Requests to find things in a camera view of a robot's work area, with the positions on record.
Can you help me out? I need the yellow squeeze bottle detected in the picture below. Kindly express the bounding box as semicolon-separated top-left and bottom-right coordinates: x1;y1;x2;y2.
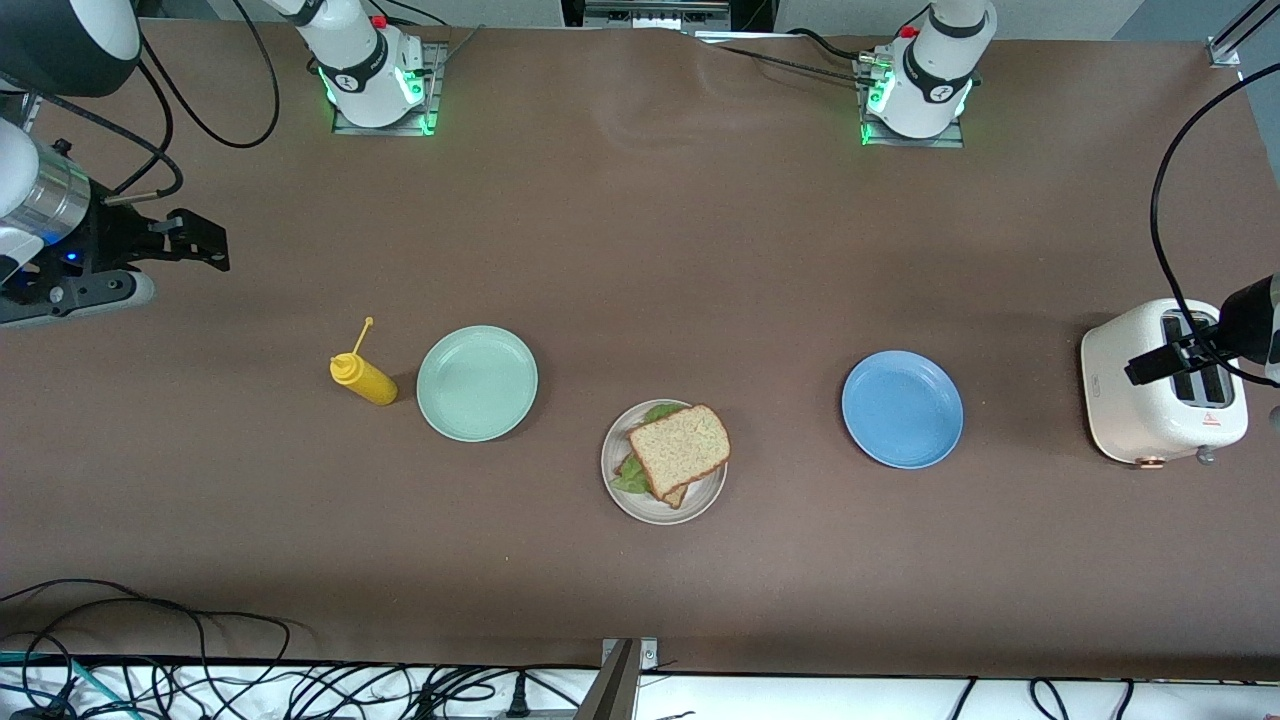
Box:
330;317;399;407

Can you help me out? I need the green lettuce leaf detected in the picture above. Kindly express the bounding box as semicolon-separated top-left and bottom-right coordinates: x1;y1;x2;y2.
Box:
612;402;691;495

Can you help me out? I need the brown bread slice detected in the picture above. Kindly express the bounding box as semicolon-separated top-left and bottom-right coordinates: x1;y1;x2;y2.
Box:
615;452;691;511
628;404;732;499

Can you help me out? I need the blue plate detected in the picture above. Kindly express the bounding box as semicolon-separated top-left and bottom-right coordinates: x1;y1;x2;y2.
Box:
841;350;965;470

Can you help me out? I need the mint green plate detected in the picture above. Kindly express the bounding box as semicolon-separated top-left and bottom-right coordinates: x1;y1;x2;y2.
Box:
416;325;539;443

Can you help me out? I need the beige plate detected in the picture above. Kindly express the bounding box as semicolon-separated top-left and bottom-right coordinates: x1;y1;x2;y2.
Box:
601;399;728;526

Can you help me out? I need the white toaster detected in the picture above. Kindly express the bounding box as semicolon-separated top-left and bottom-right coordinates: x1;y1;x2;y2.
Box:
1080;298;1250;469

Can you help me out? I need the metal equipment rack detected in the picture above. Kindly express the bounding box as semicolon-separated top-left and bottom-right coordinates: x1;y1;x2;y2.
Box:
560;0;781;33

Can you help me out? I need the aluminium profile bar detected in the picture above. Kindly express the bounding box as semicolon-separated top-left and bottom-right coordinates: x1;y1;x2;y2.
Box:
577;637;661;720

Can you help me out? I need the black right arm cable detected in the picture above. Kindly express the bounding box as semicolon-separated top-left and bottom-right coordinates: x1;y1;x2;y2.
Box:
0;0;281;206

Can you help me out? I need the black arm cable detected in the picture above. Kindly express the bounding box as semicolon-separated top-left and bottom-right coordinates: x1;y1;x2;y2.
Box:
0;0;281;206
1150;62;1280;389

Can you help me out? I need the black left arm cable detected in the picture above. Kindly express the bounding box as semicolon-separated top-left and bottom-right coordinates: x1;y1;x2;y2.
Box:
1150;62;1280;389

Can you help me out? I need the aluminium frame rail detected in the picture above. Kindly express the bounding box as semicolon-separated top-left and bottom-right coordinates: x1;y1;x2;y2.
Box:
1207;0;1280;69

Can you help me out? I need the thin grey cable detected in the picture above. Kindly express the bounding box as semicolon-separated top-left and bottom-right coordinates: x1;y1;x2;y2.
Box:
430;25;488;76

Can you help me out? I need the teal cable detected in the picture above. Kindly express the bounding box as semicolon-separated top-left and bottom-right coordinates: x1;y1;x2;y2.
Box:
0;650;116;720

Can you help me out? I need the black corrugated cable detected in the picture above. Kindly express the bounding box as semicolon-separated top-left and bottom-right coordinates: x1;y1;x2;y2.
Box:
715;42;873;85

